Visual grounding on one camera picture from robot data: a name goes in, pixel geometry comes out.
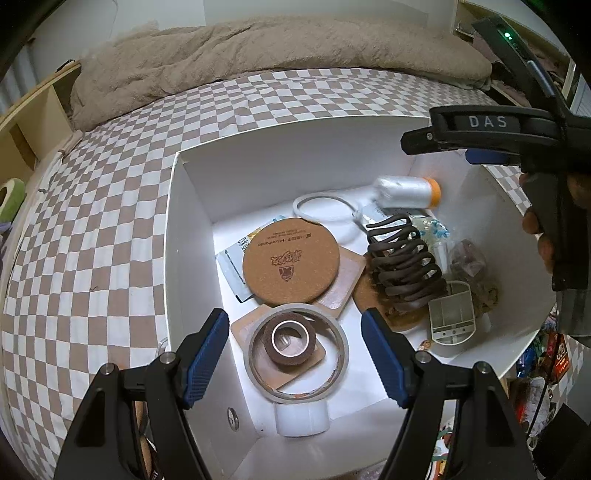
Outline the white cardboard box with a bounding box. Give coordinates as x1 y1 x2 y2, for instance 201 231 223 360
164 105 571 469

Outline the white sachet with blue edge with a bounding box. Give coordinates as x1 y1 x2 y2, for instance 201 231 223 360
216 231 259 303

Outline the beige fleece blanket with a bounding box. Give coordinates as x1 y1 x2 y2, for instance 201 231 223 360
69 16 494 132

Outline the brown hair claw clip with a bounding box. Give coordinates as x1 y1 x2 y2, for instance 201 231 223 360
366 215 448 312

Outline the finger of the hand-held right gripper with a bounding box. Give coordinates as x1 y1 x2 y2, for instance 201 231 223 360
465 148 509 165
401 124 522 156

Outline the white curtain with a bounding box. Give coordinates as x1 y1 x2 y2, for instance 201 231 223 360
0 41 51 107

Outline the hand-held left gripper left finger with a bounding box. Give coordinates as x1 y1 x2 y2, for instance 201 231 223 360
53 308 230 480

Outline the white roll with orange end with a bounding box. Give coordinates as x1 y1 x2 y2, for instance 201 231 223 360
372 174 441 210

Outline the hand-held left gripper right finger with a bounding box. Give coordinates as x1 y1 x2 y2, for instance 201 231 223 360
361 308 536 480

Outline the wooden bedside shelf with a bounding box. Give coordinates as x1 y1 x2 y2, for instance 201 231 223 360
0 60 84 241

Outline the square pinkish wooden block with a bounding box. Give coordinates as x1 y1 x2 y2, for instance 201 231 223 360
230 307 328 393

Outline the checkered bed sheet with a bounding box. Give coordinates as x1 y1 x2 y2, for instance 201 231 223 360
0 67 532 462

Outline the plain round cork coaster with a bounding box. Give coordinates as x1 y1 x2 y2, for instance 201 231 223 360
353 272 430 330

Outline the clear plastic bag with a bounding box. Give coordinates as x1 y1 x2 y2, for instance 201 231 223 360
409 215 490 296

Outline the white plastic ring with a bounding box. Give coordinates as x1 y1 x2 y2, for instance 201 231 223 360
292 193 358 222

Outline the round printed cork coaster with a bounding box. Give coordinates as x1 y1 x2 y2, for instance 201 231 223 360
242 220 341 308

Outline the beige masking tape roll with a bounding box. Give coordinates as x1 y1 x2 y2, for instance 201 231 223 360
249 302 349 404

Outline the green tape roll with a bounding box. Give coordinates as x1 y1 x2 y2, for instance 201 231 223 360
0 178 27 222

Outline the white tape roll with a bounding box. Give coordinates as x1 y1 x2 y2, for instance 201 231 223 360
274 401 331 437

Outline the person's right hand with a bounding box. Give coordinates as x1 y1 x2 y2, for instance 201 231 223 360
518 173 556 278

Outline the grey plastic holder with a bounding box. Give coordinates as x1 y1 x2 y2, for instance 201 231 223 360
427 281 476 347

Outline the pile of assorted small things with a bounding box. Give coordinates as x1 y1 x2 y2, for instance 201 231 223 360
429 314 591 480

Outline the square wooden coaster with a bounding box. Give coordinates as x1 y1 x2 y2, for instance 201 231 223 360
314 247 368 319

